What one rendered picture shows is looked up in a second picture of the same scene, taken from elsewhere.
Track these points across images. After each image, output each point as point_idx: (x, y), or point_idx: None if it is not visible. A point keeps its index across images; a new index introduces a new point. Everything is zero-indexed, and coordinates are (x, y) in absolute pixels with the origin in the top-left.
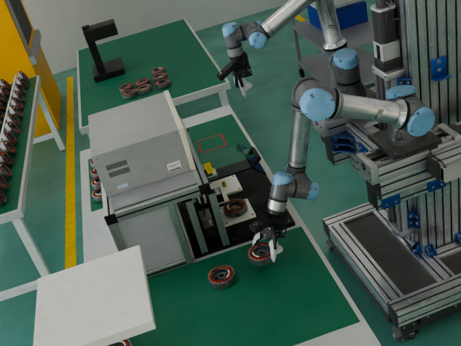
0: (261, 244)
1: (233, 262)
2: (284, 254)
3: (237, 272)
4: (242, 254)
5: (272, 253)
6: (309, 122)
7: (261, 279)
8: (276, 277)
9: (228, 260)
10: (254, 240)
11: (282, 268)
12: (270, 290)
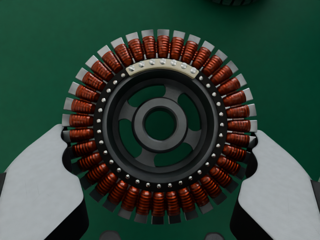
0: (211, 170)
1: (278, 50)
2: (133, 227)
3: (219, 20)
4: (288, 109)
5: (43, 142)
6: None
7: (100, 57)
8: (55, 105)
9: (308, 44)
10: (273, 159)
11: (75, 158)
12: (21, 36)
